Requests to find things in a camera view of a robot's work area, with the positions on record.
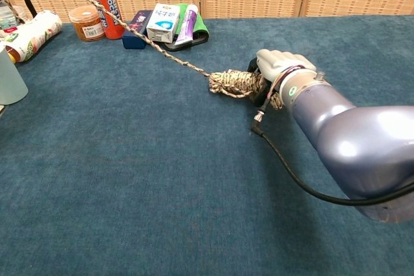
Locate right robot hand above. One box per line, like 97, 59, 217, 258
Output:
247, 48, 318, 108

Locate speckled beige rope bundle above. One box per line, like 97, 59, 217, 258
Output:
0, 0, 284, 111

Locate green cloth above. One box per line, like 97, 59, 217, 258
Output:
176, 3, 210, 39

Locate purple toothpaste tube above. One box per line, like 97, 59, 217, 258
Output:
173, 3, 199, 47

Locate white milk carton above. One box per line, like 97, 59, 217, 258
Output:
146, 3, 180, 44

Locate dark blue box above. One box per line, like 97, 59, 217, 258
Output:
122, 10, 153, 50

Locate orange drink can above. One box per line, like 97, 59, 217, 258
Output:
88, 0, 125, 40

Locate orange sauce plastic jar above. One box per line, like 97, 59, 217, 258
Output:
68, 5, 106, 43

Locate blue table carpet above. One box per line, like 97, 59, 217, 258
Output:
0, 14, 414, 276

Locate white printed bottle yellow cap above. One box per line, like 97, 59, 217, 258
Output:
5, 9, 63, 63

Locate light blue cup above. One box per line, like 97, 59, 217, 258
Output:
0, 43, 29, 105

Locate clear tub with clips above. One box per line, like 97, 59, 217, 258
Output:
0, 6, 28, 31

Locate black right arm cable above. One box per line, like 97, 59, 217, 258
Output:
250, 94, 414, 206

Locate black strap item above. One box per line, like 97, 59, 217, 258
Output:
161, 30, 210, 52

